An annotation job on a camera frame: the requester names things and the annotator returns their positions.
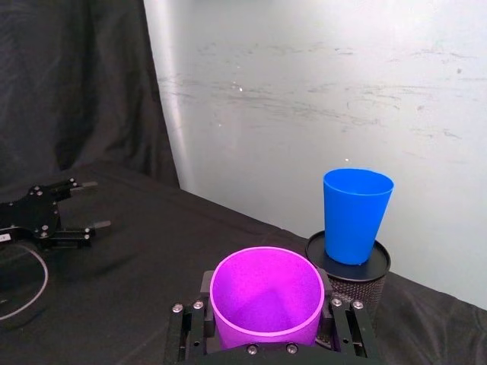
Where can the black mesh cylinder container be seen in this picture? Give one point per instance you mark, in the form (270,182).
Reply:
(361,273)

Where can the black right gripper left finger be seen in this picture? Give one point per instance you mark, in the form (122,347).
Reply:
(192,327)

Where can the black cloth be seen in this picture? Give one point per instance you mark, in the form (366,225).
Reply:
(133,258)

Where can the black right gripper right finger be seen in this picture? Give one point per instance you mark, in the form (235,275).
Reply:
(352,327)

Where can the purple plastic cup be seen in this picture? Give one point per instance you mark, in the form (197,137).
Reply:
(266,296)

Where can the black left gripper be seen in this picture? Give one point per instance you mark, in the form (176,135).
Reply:
(30,214)

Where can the blue plastic cup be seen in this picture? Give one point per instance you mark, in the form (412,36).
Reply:
(355,216)

